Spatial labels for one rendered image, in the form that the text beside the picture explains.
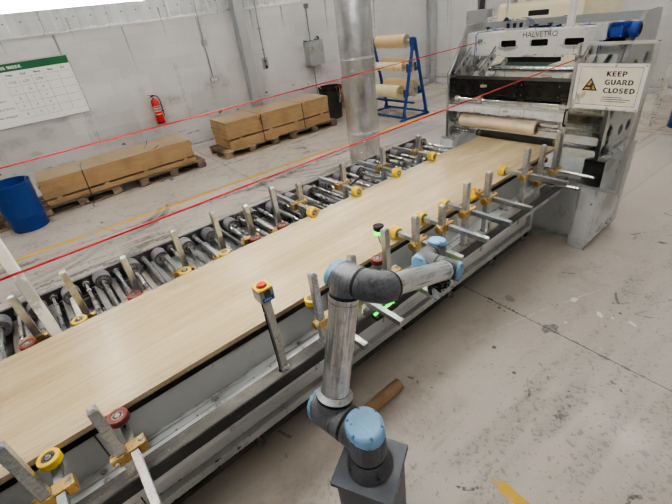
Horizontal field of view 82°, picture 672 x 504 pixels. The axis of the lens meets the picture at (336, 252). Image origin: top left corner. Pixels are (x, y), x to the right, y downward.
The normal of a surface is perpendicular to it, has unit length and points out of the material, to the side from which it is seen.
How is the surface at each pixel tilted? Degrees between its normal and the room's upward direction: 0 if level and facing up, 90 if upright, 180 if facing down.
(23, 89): 90
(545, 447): 0
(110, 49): 90
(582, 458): 0
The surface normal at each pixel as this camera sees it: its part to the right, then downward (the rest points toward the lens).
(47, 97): 0.60, 0.36
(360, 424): -0.06, -0.81
